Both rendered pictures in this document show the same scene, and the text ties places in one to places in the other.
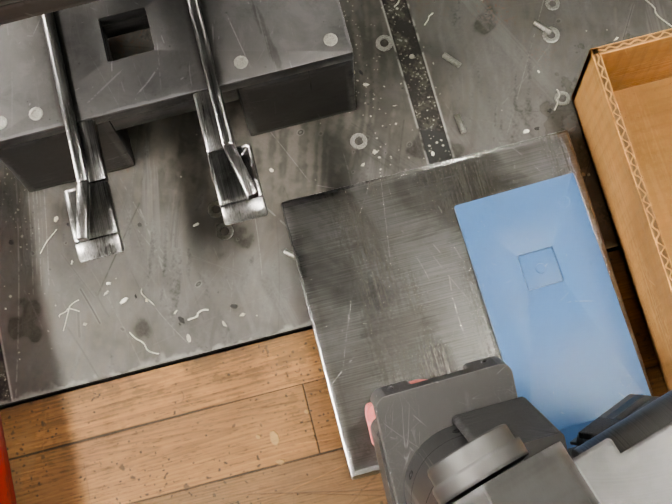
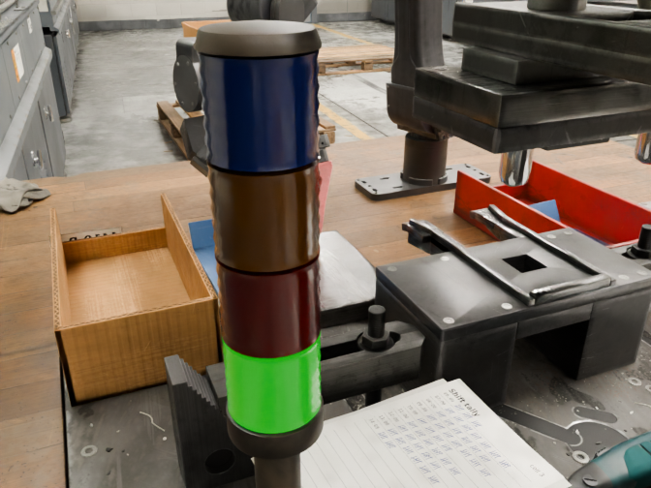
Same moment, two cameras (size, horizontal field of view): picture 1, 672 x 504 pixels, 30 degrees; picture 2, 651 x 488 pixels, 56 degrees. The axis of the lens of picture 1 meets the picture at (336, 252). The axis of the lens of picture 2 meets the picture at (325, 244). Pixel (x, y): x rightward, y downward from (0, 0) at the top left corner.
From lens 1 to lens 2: 81 cm
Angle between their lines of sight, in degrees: 79
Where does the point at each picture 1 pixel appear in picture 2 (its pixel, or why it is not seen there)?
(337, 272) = (361, 274)
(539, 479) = not seen: outside the picture
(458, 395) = not seen: hidden behind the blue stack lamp
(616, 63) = (197, 320)
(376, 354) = (333, 255)
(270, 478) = (373, 242)
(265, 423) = (382, 254)
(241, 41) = (449, 264)
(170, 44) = (493, 261)
